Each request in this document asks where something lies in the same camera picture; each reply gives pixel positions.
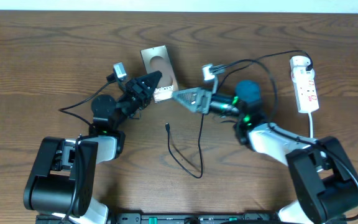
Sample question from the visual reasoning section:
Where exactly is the Galaxy smartphone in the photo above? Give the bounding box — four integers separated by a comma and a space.
140, 45, 179, 103

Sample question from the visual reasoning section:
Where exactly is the white power strip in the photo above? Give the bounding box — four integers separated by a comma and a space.
291, 67, 319, 114

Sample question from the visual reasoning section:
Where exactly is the black USB-C charging cable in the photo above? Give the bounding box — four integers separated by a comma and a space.
165, 50, 314, 179

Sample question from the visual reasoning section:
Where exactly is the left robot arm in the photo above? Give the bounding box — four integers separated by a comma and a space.
23, 71, 162, 224

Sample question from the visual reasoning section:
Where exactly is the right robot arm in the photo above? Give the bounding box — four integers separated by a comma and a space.
172, 80, 358, 223

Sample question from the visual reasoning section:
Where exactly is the white USB charger adapter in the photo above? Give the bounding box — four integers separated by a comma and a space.
290, 55, 313, 71

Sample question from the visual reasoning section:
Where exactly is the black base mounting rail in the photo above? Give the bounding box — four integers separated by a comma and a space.
35, 212, 347, 224

